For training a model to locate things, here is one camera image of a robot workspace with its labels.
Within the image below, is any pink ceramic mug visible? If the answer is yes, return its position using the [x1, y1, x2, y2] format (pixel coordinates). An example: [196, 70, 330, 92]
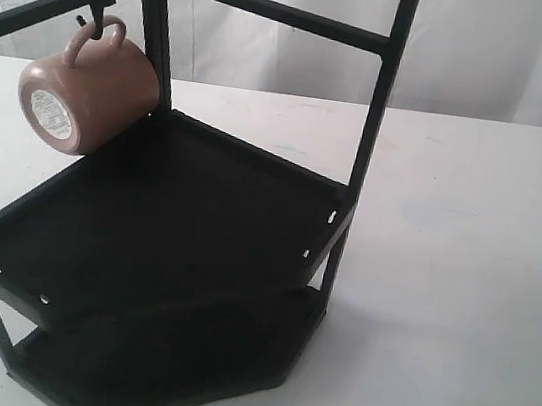
[17, 15, 160, 156]

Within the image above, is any black metal shelf rack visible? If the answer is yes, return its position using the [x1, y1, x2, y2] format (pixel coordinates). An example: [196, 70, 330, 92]
[0, 0, 419, 406]

